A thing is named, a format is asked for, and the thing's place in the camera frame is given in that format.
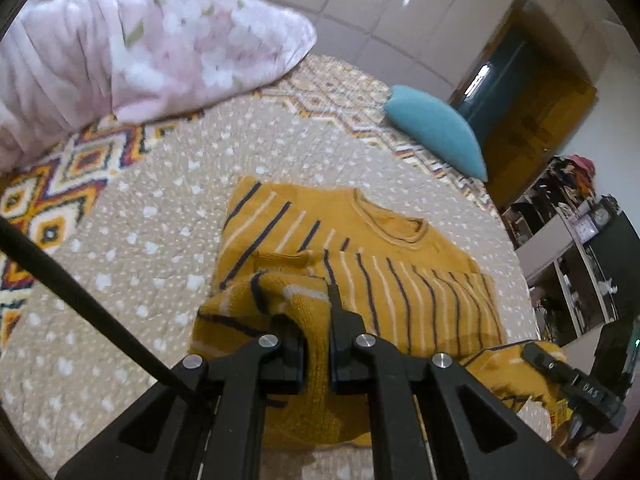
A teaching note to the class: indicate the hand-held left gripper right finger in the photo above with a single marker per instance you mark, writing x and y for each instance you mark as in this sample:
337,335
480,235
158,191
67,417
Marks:
345,355

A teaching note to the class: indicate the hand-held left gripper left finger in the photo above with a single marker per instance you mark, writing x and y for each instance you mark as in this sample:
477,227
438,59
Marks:
287,355

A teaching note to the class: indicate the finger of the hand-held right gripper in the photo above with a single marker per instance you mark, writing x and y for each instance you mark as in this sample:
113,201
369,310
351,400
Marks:
545,360

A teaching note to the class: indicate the yellow striped knit sweater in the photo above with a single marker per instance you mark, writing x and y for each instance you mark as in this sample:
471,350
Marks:
400,245

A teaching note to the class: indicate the pile of clothes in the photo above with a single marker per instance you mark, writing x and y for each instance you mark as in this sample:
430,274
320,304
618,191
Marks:
572,172

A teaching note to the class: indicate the white shelf unit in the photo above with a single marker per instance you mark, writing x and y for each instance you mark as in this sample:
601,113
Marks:
555,260

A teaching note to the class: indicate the black television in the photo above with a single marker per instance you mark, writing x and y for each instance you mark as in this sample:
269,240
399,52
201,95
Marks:
629,260

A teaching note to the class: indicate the pink square clock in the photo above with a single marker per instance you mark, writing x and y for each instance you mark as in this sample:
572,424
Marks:
586,229

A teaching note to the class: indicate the shoe rack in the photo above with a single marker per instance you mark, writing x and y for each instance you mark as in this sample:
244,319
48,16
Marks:
532,205

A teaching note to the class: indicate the ornate dark table clock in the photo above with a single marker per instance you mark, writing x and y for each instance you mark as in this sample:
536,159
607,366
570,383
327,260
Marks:
606,214

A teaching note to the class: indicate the beige quilted bedspread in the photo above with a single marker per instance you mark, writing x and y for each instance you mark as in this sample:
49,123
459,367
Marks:
150,210

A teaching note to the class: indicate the yellow wooden door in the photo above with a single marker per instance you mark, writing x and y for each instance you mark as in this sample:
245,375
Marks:
540,140

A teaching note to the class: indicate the teal pillow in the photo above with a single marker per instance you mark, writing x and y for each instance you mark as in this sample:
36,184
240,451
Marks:
440,130

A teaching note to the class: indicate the pink floral duvet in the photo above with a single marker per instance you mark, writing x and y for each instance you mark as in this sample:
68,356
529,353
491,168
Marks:
125,50

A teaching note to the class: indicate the white wardrobe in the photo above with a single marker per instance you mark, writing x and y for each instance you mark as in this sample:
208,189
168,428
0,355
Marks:
380,5

